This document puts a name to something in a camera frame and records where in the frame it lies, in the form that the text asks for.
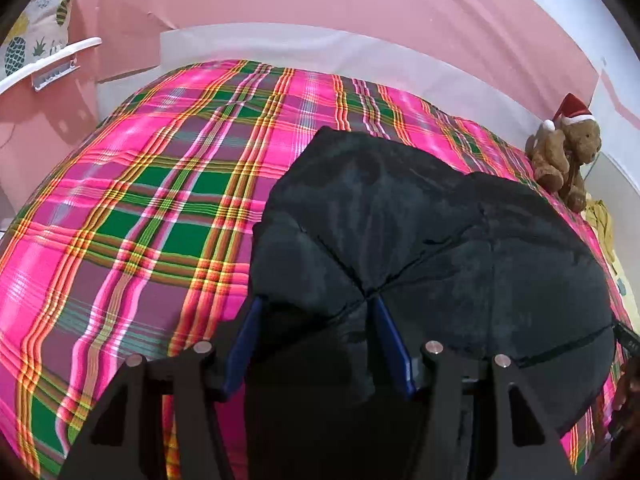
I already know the white bed sheet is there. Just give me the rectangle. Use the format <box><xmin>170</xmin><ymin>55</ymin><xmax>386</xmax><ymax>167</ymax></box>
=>
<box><xmin>97</xmin><ymin>22</ymin><xmax>640</xmax><ymax>196</ymax></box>

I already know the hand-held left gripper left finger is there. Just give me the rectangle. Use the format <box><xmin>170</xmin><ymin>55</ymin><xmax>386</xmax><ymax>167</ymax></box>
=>
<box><xmin>60</xmin><ymin>295</ymin><xmax>266</xmax><ymax>480</ymax></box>

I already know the yellow cloth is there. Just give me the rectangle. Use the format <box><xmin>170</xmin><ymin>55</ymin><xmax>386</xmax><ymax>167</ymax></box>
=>
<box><xmin>585</xmin><ymin>199</ymin><xmax>618</xmax><ymax>263</ymax></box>

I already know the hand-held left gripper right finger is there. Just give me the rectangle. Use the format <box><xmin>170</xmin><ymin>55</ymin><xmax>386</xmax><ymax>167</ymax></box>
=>
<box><xmin>367</xmin><ymin>295</ymin><xmax>581</xmax><ymax>480</ymax></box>

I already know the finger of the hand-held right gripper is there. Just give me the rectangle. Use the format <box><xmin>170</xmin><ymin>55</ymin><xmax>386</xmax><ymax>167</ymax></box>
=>
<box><xmin>612</xmin><ymin>319</ymin><xmax>640</xmax><ymax>357</ymax></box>

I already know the pineapple print pillow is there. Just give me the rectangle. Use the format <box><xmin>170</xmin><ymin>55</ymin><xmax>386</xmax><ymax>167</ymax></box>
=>
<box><xmin>0</xmin><ymin>0</ymin><xmax>83</xmax><ymax>78</ymax></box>

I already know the dark navy jacket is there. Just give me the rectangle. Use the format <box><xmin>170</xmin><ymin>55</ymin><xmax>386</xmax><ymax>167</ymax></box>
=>
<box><xmin>242</xmin><ymin>125</ymin><xmax>618</xmax><ymax>480</ymax></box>

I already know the pink plaid blanket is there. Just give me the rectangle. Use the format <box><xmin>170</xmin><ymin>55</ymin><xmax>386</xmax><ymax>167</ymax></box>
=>
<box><xmin>0</xmin><ymin>59</ymin><xmax>636</xmax><ymax>480</ymax></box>

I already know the person's right hand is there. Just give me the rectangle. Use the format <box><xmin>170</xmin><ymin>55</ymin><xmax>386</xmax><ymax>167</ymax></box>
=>
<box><xmin>611</xmin><ymin>359</ymin><xmax>640</xmax><ymax>413</ymax></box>

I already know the brown teddy bear santa hat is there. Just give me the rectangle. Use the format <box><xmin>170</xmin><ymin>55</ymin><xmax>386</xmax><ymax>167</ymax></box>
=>
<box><xmin>525</xmin><ymin>92</ymin><xmax>603</xmax><ymax>213</ymax></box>

